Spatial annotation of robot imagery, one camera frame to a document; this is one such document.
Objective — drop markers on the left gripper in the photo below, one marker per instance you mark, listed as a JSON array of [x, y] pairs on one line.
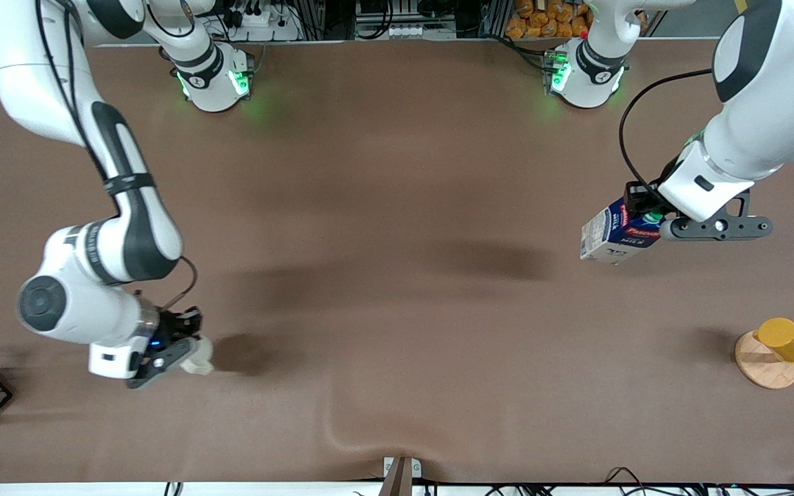
[[640, 198]]

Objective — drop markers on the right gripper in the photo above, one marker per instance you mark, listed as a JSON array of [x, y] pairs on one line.
[[174, 325]]

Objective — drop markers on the blue white milk carton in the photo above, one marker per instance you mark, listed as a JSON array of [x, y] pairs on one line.
[[611, 238]]

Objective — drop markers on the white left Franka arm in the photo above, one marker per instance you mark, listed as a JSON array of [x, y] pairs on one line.
[[769, 89]]

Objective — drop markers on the yellow cup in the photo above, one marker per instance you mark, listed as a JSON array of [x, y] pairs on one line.
[[786, 339]]

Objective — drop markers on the round wooden cup stand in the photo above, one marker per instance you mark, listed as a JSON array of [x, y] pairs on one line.
[[766, 372]]

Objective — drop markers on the orange snack packets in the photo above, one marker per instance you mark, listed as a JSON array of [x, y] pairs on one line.
[[542, 21]]

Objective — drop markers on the long white power strip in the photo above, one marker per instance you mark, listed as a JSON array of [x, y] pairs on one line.
[[419, 31]]

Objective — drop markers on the white power strip with plugs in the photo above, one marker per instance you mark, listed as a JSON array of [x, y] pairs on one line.
[[262, 24]]

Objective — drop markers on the metal table bracket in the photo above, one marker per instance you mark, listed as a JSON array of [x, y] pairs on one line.
[[402, 472]]

